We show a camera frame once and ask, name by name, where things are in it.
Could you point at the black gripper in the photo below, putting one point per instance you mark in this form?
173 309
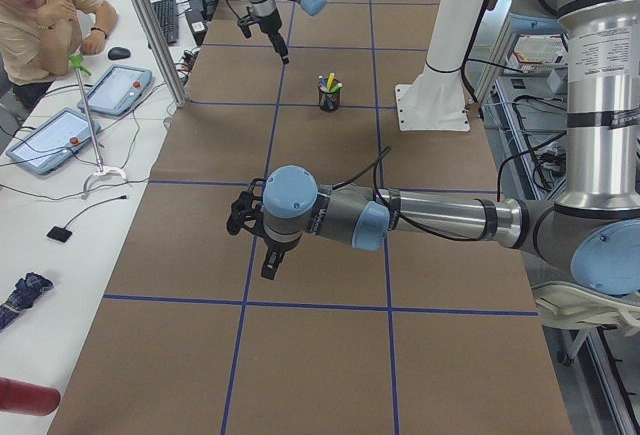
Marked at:
264 19
275 245

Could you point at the green highlighter pen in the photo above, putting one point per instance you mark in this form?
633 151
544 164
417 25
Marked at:
335 88

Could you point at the black mesh pen cup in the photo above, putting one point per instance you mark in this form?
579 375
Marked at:
328 102

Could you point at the black keyboard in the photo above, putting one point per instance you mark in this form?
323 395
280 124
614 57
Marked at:
166 12

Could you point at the black computer mouse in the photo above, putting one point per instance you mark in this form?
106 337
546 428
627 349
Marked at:
118 53

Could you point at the far blue teach pendant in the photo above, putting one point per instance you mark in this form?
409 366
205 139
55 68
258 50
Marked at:
118 89

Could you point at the blue teach pendant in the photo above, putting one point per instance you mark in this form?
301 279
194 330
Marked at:
51 144
118 89

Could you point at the small black square pad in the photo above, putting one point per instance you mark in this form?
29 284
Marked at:
59 234

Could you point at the near blue teach pendant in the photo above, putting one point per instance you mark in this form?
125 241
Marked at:
51 144

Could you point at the seated man beige shirt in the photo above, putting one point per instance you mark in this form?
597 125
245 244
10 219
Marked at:
39 36

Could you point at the folded dark blue umbrella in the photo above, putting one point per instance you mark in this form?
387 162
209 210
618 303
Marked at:
26 291

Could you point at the red bottle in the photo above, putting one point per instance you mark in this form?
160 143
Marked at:
23 398

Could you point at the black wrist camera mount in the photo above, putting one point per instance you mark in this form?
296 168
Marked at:
246 211

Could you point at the aluminium frame post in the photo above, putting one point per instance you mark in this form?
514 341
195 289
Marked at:
160 50

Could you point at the white camera stand column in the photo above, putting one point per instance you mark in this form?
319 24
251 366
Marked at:
435 100

